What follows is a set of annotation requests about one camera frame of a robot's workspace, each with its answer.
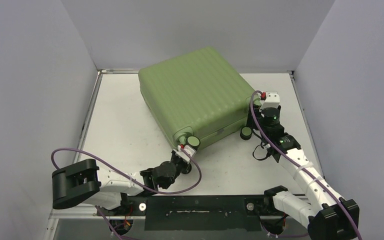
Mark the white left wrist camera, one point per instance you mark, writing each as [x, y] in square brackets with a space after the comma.
[185, 152]

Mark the green suitcase with blue lining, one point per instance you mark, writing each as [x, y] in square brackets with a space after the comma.
[196, 94]

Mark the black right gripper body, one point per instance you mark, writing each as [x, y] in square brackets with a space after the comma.
[254, 117]

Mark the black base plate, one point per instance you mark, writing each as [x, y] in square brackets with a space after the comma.
[201, 212]

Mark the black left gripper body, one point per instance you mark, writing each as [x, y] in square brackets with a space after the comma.
[180, 166]

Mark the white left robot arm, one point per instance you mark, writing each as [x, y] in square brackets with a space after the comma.
[85, 182]

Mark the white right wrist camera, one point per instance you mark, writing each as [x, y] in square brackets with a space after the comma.
[269, 99]

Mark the middle left suitcase wheel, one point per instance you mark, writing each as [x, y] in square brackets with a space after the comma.
[193, 141]

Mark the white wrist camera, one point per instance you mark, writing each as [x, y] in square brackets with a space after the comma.
[185, 152]
[269, 99]

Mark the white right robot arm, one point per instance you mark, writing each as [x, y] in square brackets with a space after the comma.
[327, 215]

